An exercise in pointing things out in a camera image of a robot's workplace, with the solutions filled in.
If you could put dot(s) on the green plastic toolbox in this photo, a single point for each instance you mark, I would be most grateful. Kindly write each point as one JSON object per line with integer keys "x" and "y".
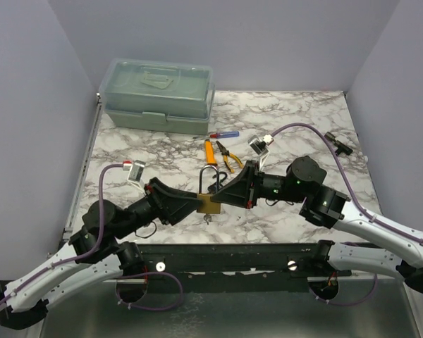
{"x": 158, "y": 96}

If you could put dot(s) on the small silver key set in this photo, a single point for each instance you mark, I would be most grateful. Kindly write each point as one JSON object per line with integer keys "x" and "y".
{"x": 207, "y": 218}

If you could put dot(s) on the red blue screwdriver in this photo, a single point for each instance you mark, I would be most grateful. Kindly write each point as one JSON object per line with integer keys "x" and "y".
{"x": 219, "y": 135}

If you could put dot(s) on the yellow handled pliers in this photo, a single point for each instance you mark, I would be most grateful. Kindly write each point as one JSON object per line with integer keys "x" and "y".
{"x": 226, "y": 154}

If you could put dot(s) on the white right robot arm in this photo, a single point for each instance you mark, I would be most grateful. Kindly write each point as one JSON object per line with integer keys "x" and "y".
{"x": 396, "y": 250}

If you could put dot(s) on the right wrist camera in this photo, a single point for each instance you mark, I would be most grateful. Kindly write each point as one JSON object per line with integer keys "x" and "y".
{"x": 260, "y": 145}

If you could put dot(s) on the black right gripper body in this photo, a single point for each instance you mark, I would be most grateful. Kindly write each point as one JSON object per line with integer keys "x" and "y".
{"x": 254, "y": 191}

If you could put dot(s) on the black T-shaped connector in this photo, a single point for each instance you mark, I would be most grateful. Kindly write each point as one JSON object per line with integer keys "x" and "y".
{"x": 341, "y": 148}

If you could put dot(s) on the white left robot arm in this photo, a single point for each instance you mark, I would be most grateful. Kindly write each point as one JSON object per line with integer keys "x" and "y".
{"x": 95, "y": 253}

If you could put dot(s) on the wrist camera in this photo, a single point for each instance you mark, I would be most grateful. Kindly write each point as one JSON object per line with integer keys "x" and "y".
{"x": 135, "y": 170}
{"x": 260, "y": 145}

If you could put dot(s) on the orange utility knife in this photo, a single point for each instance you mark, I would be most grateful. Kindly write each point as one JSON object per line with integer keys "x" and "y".
{"x": 209, "y": 153}

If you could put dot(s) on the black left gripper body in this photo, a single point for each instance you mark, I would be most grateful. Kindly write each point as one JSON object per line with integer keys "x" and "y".
{"x": 156, "y": 205}

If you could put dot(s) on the black padlock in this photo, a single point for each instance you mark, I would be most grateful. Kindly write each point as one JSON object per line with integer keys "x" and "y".
{"x": 221, "y": 179}

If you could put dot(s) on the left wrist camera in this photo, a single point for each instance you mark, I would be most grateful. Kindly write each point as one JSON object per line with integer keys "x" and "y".
{"x": 135, "y": 170}

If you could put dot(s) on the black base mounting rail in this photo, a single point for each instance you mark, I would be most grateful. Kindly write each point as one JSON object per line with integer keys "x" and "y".
{"x": 216, "y": 268}

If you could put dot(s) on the brass padlock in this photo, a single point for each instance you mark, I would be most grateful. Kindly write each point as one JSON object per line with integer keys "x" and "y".
{"x": 208, "y": 207}

